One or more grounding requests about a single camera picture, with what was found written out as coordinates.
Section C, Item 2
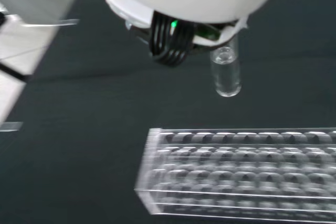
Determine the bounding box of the clear test tube rack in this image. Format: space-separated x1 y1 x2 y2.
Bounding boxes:
133 127 336 223

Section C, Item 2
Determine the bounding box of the grey tape piece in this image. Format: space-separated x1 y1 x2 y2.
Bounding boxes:
0 121 24 132

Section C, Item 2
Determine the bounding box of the black bench cloth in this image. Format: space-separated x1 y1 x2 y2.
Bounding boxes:
0 0 336 224

